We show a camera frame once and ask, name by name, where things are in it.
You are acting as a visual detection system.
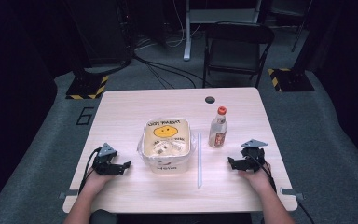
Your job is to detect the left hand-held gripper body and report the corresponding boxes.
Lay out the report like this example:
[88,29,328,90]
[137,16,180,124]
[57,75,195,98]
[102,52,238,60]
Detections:
[92,142,119,176]

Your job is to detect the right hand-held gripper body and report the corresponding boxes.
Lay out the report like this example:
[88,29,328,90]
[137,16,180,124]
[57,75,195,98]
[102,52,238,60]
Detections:
[240,138,269,173]

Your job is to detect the clear bottle with red cap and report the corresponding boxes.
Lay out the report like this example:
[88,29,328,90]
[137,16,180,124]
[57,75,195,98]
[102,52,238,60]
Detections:
[207,105,229,149]

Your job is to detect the white straw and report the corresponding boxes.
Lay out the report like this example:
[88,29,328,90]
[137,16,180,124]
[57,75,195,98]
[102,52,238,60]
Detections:
[197,133,203,189]

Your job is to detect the white bin with smiley print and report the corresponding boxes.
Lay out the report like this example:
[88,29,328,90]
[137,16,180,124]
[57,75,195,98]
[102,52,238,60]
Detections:
[142,117,191,175]

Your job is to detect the person's left hand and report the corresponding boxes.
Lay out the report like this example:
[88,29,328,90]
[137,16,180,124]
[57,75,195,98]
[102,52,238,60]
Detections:
[83,167,117,189]

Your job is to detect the person's right hand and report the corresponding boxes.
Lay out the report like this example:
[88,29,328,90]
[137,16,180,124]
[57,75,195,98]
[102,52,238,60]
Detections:
[239,161,273,193]

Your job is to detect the person's dark clothed knee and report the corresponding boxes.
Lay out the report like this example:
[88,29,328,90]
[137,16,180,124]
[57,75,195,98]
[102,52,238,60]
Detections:
[89,208,118,224]

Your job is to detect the black stand with striped base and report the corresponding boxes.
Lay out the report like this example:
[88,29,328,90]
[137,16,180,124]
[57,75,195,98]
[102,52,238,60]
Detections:
[62,0,110,101]
[267,0,316,93]

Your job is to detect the black folding chair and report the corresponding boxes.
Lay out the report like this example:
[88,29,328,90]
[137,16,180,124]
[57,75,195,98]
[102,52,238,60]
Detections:
[201,21,276,90]

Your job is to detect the left hand-held gripper cable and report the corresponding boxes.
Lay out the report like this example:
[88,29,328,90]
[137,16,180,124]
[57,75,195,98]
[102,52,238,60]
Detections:
[77,147,103,194]

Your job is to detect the hand-held gripper cable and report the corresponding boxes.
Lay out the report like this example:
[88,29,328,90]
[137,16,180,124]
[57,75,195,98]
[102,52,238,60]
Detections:
[77,147,103,194]
[251,153,315,224]

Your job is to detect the right hand-held gripper cable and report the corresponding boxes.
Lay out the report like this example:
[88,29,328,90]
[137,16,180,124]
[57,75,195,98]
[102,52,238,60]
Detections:
[251,153,315,224]

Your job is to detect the grey table bracket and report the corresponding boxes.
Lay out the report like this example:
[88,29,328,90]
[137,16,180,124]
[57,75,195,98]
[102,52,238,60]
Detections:
[279,187,306,201]
[58,189,79,201]

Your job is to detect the black floor cables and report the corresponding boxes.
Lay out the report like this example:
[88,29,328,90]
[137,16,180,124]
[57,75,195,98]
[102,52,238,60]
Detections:
[132,53,213,90]

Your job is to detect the white floor cables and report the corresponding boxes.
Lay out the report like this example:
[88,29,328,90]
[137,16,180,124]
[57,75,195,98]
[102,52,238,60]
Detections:
[134,0,203,50]

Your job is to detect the white desk frame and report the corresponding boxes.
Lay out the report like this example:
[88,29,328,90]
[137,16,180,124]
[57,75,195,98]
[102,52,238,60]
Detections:
[182,0,264,62]

